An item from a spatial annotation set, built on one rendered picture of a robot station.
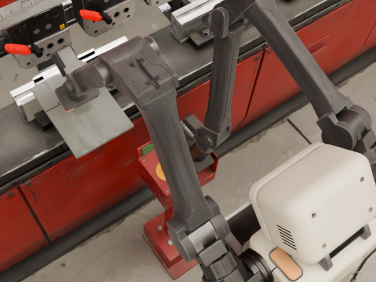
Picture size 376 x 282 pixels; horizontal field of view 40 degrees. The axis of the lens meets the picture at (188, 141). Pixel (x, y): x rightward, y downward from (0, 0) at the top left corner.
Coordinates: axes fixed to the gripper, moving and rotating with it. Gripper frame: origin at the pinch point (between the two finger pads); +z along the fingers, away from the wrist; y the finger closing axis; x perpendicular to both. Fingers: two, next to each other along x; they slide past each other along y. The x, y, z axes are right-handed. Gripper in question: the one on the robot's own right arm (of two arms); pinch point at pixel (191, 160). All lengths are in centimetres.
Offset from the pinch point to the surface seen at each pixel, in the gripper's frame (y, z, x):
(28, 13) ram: 46, -46, 29
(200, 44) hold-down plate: 30.1, -9.4, -21.9
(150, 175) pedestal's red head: 2.3, -3.3, 15.0
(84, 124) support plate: 21.9, -21.5, 27.1
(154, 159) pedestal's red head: 5.9, -3.2, 10.9
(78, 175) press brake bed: 17.2, 15.6, 31.0
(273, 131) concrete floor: -3, 74, -70
